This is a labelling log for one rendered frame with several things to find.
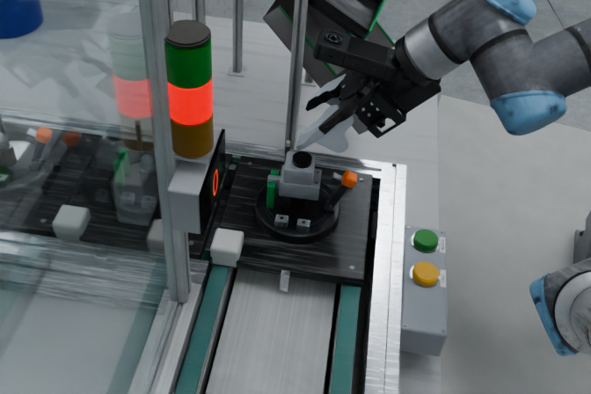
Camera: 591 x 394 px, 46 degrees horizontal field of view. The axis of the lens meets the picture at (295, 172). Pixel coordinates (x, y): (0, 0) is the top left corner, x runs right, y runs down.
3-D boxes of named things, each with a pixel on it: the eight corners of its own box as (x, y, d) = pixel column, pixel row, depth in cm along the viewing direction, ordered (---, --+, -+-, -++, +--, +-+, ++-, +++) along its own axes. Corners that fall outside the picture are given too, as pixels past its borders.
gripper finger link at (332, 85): (327, 128, 108) (366, 114, 100) (300, 105, 105) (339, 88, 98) (334, 113, 109) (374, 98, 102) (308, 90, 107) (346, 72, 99)
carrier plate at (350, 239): (371, 182, 124) (373, 173, 123) (361, 288, 107) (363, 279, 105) (240, 163, 126) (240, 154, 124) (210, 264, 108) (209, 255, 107)
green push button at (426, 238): (435, 238, 115) (438, 229, 114) (436, 256, 112) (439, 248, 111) (412, 234, 115) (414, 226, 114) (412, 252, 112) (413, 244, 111)
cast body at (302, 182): (320, 181, 112) (324, 149, 108) (317, 200, 109) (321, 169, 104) (269, 176, 113) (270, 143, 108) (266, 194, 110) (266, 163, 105)
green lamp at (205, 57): (216, 65, 77) (215, 27, 73) (206, 91, 73) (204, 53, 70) (172, 59, 77) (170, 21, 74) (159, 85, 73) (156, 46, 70)
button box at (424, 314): (438, 252, 119) (446, 229, 115) (440, 358, 104) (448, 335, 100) (398, 246, 120) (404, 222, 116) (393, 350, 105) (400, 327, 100)
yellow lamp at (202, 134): (217, 134, 83) (217, 102, 80) (207, 161, 80) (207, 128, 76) (177, 128, 84) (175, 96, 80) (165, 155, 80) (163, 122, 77)
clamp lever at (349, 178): (336, 202, 113) (358, 173, 108) (334, 211, 112) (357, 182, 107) (316, 193, 113) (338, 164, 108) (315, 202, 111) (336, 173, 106)
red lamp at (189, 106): (217, 101, 80) (216, 66, 77) (207, 128, 76) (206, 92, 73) (175, 95, 80) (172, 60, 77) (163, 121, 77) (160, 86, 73)
